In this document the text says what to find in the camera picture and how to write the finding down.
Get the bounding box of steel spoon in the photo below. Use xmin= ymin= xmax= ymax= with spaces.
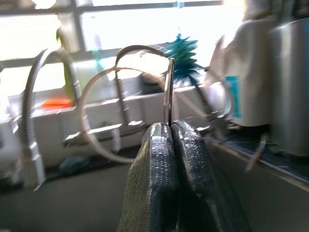
xmin=163 ymin=58 xmax=176 ymax=128

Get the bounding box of steel kitchen sink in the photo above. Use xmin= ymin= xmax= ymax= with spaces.
xmin=0 ymin=145 xmax=309 ymax=232

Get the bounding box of white container teal label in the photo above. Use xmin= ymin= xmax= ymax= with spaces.
xmin=210 ymin=20 xmax=273 ymax=128

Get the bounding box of flexible metal spray hose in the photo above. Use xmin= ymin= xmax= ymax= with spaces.
xmin=20 ymin=49 xmax=83 ymax=190

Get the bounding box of thin pale stick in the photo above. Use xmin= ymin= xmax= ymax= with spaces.
xmin=246 ymin=135 xmax=268 ymax=171

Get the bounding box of blue bottle brush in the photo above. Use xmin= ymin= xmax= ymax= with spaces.
xmin=165 ymin=33 xmax=202 ymax=85

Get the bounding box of blue-green scrub sponge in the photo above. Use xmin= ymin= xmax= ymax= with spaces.
xmin=59 ymin=156 xmax=90 ymax=174

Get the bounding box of orange plastic item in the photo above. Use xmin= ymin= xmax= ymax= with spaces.
xmin=41 ymin=97 xmax=73 ymax=109

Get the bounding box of steel knife block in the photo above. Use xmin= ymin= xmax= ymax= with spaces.
xmin=267 ymin=18 xmax=309 ymax=158

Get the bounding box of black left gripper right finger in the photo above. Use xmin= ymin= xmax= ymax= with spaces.
xmin=171 ymin=119 xmax=253 ymax=232

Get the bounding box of chrome faucet with spring hose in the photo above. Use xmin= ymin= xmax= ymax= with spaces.
xmin=63 ymin=44 xmax=232 ymax=148

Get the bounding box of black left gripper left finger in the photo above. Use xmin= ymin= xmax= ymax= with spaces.
xmin=117 ymin=122 xmax=179 ymax=232

